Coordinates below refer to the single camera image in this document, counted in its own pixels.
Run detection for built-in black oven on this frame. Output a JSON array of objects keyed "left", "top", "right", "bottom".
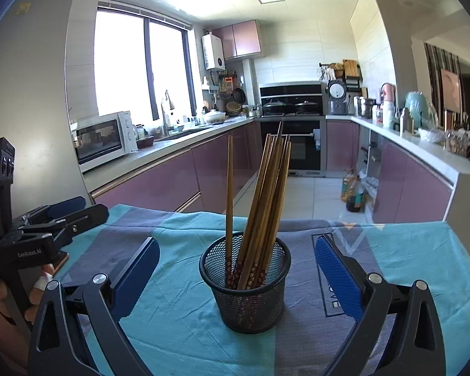
[{"left": 258, "top": 119, "right": 326, "bottom": 177}]

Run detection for kitchen faucet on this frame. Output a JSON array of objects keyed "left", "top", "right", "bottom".
[{"left": 160, "top": 90, "right": 175, "bottom": 136}]

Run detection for yellow cooking oil bottle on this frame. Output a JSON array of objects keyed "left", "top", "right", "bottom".
[{"left": 341, "top": 168, "right": 357, "bottom": 202}]

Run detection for wall utensil rack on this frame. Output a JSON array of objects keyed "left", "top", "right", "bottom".
[{"left": 319, "top": 60, "right": 363, "bottom": 89}]

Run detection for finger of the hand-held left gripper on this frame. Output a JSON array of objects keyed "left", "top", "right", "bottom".
[
  {"left": 12, "top": 196, "right": 87, "bottom": 228},
  {"left": 8, "top": 203, "right": 109, "bottom": 252}
]

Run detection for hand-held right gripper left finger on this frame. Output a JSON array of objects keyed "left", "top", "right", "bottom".
[{"left": 27, "top": 237, "right": 160, "bottom": 376}]

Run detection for purple base cabinet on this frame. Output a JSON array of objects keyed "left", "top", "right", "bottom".
[{"left": 326, "top": 121, "right": 359, "bottom": 171}]

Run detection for green countertop appliance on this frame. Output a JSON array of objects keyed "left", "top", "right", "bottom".
[{"left": 405, "top": 91, "right": 431, "bottom": 130}]

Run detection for black mesh cup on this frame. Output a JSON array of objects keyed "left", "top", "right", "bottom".
[{"left": 199, "top": 235, "right": 291, "bottom": 333}]

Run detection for steel thermos flask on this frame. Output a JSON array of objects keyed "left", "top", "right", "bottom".
[{"left": 399, "top": 107, "right": 414, "bottom": 134}]

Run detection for purple wall cabinet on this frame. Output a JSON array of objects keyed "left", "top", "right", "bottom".
[{"left": 212, "top": 19, "right": 262, "bottom": 60}]

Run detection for kitchen window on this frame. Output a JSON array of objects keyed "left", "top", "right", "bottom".
[{"left": 94, "top": 6, "right": 198, "bottom": 124}]

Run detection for covered glass bowl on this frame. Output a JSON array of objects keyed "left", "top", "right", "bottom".
[{"left": 418, "top": 127, "right": 445, "bottom": 144}]

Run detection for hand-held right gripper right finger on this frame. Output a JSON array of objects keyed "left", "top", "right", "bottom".
[{"left": 314, "top": 235, "right": 447, "bottom": 376}]

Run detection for bundle of wooden chopsticks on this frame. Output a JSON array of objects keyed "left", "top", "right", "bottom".
[{"left": 224, "top": 121, "right": 292, "bottom": 291}]

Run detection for white water heater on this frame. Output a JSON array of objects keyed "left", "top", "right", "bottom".
[{"left": 201, "top": 33, "right": 225, "bottom": 71}]

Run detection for purple base cabinets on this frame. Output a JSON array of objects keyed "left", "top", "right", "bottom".
[
  {"left": 372, "top": 139, "right": 455, "bottom": 224},
  {"left": 90, "top": 121, "right": 259, "bottom": 214}
]

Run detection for black lidded cooking pot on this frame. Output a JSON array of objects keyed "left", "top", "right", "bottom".
[
  {"left": 295, "top": 101, "right": 321, "bottom": 115},
  {"left": 262, "top": 100, "right": 294, "bottom": 117}
]

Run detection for clear plastic food container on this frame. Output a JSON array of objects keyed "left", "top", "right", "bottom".
[{"left": 444, "top": 131, "right": 470, "bottom": 153}]

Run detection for person's left hand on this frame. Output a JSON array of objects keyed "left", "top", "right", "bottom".
[{"left": 0, "top": 260, "right": 60, "bottom": 365}]

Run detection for grey refrigerator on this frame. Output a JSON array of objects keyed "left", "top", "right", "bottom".
[{"left": 0, "top": 0, "right": 91, "bottom": 212}]

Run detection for pink wall picture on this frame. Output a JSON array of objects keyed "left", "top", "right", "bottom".
[{"left": 441, "top": 68, "right": 463, "bottom": 112}]

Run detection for black range hood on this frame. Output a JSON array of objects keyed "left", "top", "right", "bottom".
[{"left": 259, "top": 82, "right": 324, "bottom": 104}]

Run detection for teal and grey tablecloth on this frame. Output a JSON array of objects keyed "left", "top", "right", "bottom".
[{"left": 53, "top": 204, "right": 470, "bottom": 376}]

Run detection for white microwave oven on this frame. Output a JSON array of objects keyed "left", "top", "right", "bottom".
[{"left": 72, "top": 110, "right": 138, "bottom": 174}]

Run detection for white casserole pot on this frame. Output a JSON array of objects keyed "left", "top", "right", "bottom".
[{"left": 202, "top": 110, "right": 228, "bottom": 125}]

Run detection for stainless steel pot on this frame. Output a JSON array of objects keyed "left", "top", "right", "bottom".
[{"left": 354, "top": 96, "right": 377, "bottom": 119}]

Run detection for grey rice cooker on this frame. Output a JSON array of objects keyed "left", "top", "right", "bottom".
[{"left": 327, "top": 80, "right": 349, "bottom": 116}]

